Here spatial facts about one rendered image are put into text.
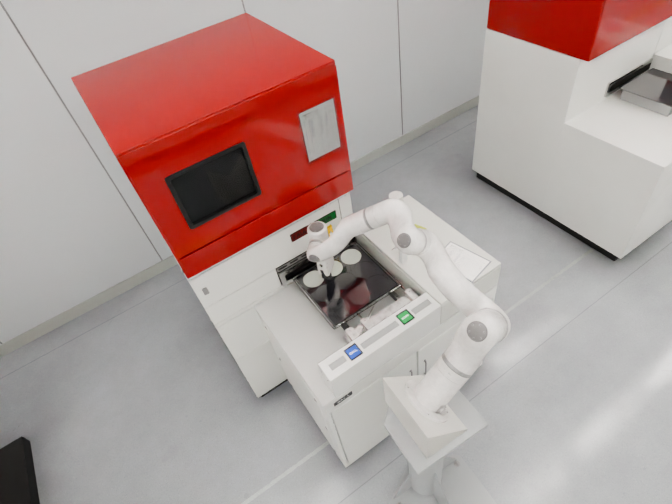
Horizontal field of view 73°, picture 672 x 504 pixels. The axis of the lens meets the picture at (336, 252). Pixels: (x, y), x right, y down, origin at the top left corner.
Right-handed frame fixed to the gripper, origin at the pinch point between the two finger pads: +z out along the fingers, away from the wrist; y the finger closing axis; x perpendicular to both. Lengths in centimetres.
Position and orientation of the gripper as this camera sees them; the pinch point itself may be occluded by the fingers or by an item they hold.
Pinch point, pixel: (328, 275)
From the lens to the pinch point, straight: 211.4
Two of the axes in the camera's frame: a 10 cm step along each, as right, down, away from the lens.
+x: -9.6, -1.0, 2.8
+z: 1.4, 6.8, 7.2
